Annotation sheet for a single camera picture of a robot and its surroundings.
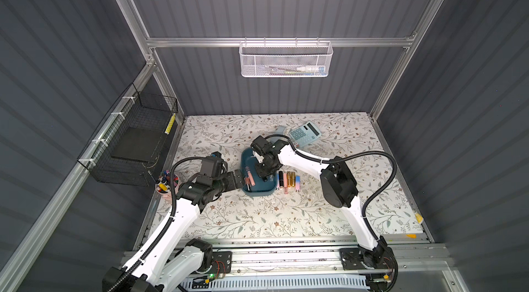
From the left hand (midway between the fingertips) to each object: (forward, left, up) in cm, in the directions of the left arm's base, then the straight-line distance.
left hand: (235, 180), depth 79 cm
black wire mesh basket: (+6, +37, +14) cm, 40 cm away
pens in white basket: (+44, -28, +20) cm, 56 cm away
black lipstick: (+8, -19, -14) cm, 25 cm away
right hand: (+9, -10, -11) cm, 18 cm away
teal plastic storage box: (+5, -10, -18) cm, 21 cm away
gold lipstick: (+7, -22, -13) cm, 27 cm away
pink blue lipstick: (+5, -26, -13) cm, 29 cm away
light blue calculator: (+34, -33, -13) cm, 49 cm away
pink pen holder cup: (-3, +28, -2) cm, 28 cm away
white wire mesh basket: (+78, -24, +7) cm, 82 cm away
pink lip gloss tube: (+9, -4, -13) cm, 16 cm away
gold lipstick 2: (+7, -24, -13) cm, 29 cm away
